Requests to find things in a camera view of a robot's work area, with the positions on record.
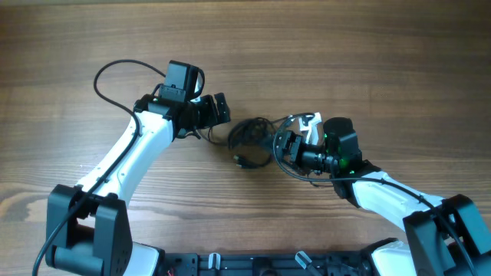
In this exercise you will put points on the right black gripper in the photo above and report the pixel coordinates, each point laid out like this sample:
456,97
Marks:
290,146

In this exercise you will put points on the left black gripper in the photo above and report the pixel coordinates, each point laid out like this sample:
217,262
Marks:
210,117

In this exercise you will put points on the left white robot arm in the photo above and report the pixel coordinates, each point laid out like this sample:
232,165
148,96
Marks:
88,230

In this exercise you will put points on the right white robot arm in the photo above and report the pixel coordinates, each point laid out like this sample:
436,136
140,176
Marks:
445,236

